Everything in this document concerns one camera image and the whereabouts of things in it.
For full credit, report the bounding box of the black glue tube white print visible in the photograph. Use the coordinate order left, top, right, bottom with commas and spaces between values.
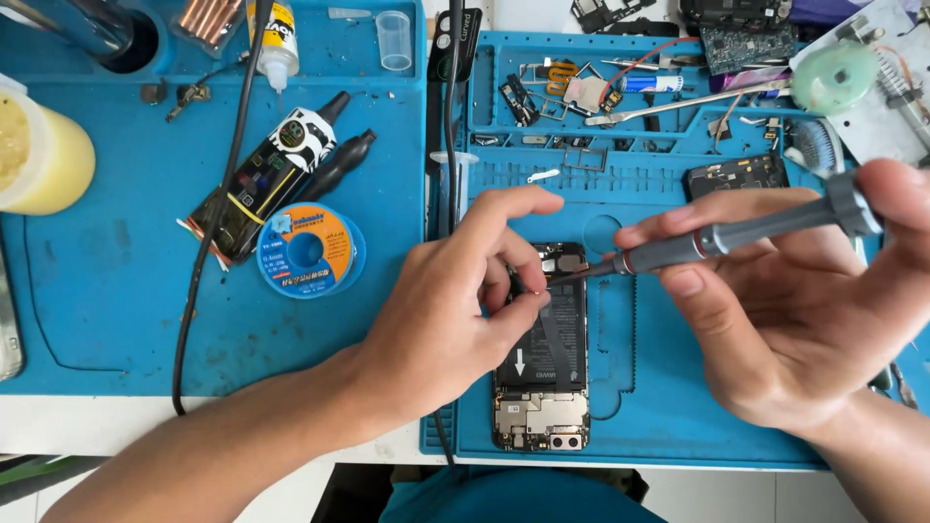
186, 91, 352, 267

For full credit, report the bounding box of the metal tool in black holder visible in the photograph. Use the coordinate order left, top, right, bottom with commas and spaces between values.
0, 0, 160, 74

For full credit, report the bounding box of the blue repair mat with compartments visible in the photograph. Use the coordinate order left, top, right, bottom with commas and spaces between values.
420, 29, 930, 467

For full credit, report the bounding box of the green round disc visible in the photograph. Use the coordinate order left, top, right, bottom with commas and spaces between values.
790, 40, 881, 117

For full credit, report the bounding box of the grey metal plate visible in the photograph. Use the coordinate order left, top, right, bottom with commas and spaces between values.
788, 0, 930, 169

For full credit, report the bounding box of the black phone body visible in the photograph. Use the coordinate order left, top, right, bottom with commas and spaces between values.
679, 0, 793, 30

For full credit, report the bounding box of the clear box of copper rods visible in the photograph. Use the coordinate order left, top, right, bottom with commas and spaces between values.
170, 0, 246, 60

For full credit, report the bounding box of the blue solder wire spool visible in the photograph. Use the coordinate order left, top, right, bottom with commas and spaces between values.
256, 202, 367, 300

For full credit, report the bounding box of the dark green circuit board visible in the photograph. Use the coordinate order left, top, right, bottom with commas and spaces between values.
699, 25, 799, 77

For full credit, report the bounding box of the plain blue repair mat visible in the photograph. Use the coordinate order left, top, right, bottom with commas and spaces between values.
0, 0, 427, 398

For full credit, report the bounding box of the orange flex cable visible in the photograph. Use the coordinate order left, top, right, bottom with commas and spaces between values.
544, 60, 581, 97

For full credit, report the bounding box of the black phone part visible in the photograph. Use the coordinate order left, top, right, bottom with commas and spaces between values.
499, 73, 541, 129

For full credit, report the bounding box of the glue bottle yellow label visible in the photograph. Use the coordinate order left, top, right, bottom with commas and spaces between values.
246, 0, 301, 95

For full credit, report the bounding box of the blue white brush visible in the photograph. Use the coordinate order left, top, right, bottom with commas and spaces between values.
783, 118, 848, 180

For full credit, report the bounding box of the small clear plastic cup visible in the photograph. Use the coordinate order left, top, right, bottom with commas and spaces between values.
375, 10, 414, 72

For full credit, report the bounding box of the small metal connector part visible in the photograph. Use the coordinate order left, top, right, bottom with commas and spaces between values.
165, 82, 212, 123

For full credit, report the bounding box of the person's blue clothing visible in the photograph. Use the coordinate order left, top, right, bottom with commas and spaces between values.
378, 465, 668, 523

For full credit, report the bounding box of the red wire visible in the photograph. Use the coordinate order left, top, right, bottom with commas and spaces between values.
599, 35, 703, 103

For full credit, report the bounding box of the black flat packet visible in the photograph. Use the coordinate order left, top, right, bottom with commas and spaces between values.
427, 7, 484, 83

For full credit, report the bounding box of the person's right hand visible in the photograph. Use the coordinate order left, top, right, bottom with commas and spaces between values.
614, 158, 930, 438

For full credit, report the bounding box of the person's left hand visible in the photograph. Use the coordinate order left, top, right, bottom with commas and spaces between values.
347, 185, 565, 434

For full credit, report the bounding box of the metal card tray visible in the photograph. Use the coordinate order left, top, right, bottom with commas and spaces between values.
561, 147, 608, 174

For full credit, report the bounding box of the plain black tube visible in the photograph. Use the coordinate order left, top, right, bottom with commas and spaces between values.
299, 129, 378, 206

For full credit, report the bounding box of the small black circuit board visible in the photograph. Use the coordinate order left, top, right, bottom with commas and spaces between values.
682, 153, 791, 203

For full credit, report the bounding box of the thick black cable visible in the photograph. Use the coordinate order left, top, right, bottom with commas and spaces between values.
171, 0, 275, 417

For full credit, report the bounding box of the yellow plastic jar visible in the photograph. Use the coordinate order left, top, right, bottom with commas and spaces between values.
0, 75, 97, 216

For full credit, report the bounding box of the opened smartphone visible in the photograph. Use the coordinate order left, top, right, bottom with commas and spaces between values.
493, 242, 591, 453

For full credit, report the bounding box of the black phone frame piece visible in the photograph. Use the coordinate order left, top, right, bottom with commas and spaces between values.
570, 0, 659, 36

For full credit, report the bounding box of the metal spudger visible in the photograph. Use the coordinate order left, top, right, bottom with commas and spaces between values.
584, 78, 791, 128

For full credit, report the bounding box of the clear plastic syringe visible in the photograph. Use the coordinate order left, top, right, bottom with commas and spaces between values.
429, 150, 481, 241

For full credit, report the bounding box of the grey precision screwdriver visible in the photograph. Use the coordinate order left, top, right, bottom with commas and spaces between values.
548, 170, 884, 289

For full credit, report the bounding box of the blue white small tube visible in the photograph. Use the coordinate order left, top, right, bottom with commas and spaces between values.
618, 75, 684, 94

